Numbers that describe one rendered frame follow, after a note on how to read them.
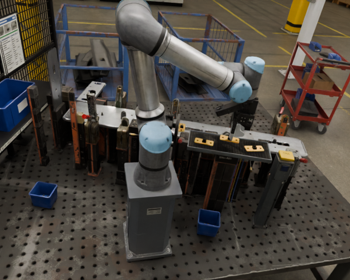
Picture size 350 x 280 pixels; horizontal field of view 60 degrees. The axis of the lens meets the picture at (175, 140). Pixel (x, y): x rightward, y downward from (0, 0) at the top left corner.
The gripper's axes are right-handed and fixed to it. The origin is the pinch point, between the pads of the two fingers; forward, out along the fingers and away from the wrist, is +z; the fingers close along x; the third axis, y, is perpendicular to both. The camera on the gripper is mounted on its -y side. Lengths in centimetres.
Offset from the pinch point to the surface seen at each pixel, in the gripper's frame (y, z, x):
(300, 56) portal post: 114, 83, 425
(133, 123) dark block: -46.6, 9.1, 8.5
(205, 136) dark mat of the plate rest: -10.7, 5.2, 3.7
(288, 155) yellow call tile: 27.2, 5.2, 2.0
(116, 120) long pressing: -62, 21, 26
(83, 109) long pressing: -84, 21, 30
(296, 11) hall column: 142, 67, 736
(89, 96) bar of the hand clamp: -70, 0, 11
